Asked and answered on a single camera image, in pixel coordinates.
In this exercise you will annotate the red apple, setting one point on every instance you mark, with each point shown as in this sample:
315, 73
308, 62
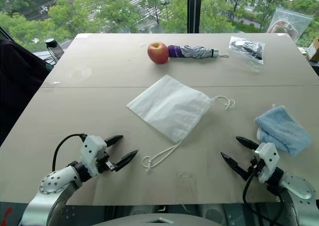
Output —
158, 53

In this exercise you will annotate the cardboard box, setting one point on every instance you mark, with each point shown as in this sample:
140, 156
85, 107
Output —
313, 49

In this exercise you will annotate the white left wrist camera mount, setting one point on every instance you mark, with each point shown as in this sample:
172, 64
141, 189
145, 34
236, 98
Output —
92, 151

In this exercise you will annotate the clear zip bag with items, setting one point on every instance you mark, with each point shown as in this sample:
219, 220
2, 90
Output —
289, 24

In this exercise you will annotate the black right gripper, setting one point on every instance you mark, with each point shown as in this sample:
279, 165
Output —
253, 167

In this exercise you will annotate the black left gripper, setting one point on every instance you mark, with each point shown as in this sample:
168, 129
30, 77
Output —
106, 162

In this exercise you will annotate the grey rounded robot body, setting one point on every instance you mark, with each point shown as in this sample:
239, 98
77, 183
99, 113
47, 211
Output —
164, 217

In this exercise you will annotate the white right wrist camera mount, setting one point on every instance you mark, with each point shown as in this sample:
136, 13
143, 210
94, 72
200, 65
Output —
266, 161

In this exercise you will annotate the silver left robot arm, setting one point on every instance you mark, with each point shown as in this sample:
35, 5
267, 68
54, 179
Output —
53, 183

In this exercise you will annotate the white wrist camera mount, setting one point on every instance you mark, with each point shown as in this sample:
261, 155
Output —
92, 151
266, 161

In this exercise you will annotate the folded purple grey umbrella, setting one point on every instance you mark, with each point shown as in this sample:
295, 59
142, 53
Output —
193, 51

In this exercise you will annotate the black window frame post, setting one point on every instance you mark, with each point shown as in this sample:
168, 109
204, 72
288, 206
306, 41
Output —
194, 9

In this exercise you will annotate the light blue towel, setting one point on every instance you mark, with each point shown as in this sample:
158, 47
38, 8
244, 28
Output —
282, 131

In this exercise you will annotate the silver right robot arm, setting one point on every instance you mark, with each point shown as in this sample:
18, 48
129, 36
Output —
294, 193

